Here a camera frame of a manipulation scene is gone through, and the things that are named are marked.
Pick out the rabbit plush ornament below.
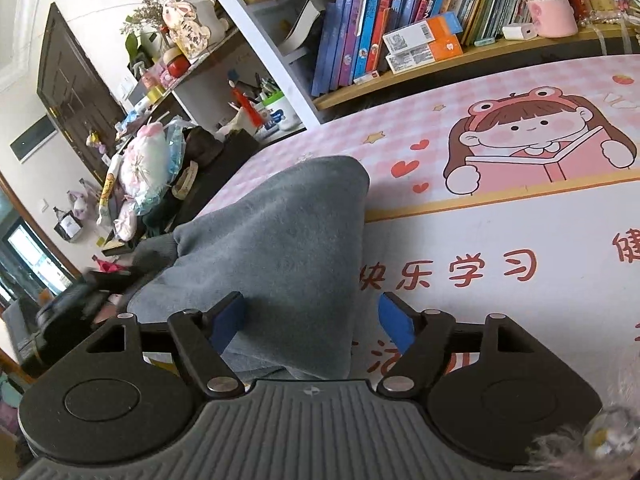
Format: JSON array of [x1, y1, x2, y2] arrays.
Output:
[[160, 0, 231, 59]]

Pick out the glass balcony door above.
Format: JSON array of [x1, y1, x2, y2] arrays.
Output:
[[0, 175, 81, 306]]

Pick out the pearl bead string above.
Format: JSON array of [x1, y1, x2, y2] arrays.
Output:
[[580, 10, 640, 29]]

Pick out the plush toy in plastic bag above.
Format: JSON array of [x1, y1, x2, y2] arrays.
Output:
[[97, 120, 186, 241]]

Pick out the dark brown door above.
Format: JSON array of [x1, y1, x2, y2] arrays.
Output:
[[36, 2, 131, 186]]

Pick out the black wall panel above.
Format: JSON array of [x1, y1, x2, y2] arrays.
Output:
[[10, 115, 57, 164]]

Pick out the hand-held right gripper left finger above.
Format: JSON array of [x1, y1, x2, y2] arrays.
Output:
[[85, 291, 247, 400]]

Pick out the white can pen holder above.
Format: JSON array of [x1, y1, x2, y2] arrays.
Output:
[[257, 92, 304, 134]]

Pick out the dark brown cloth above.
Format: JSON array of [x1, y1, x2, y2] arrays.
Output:
[[182, 126, 224, 171]]

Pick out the bunch of pens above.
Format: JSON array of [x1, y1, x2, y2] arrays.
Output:
[[252, 72, 286, 106]]

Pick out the beige watch strap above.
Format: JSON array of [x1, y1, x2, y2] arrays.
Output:
[[172, 162, 201, 199]]

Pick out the white and wooden bookshelf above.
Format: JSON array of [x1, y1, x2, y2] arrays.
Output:
[[190, 0, 640, 127]]

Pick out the green leaf plant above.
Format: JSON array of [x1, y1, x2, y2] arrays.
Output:
[[125, 30, 166, 74]]

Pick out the thick black-covered book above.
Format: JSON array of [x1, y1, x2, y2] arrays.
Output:
[[277, 0, 329, 59]]

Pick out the dried flower bunch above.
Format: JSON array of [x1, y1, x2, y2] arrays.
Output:
[[122, 0, 174, 36]]

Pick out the white charger plug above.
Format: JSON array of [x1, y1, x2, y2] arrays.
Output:
[[502, 22, 536, 41]]

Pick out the row of blue purple books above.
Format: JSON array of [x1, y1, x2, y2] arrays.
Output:
[[310, 0, 531, 99]]

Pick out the orange and white box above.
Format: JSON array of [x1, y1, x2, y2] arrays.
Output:
[[387, 35, 465, 75], [382, 12, 462, 52]]

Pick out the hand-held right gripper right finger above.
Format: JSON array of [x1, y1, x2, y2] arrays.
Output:
[[375, 291, 544, 399]]

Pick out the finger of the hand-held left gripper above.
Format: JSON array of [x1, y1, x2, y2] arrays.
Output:
[[86, 269, 151, 295]]

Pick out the fluffy bead charm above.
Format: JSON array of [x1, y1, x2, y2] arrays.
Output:
[[515, 360, 640, 476]]

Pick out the red round doll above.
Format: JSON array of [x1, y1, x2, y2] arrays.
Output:
[[164, 47, 192, 77]]

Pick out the white side shelf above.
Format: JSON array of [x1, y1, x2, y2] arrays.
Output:
[[115, 25, 306, 147]]

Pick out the crumpled beige tissue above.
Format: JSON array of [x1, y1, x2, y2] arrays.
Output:
[[215, 112, 251, 139]]

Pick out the grey sweater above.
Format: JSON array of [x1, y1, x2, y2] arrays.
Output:
[[125, 156, 372, 381]]

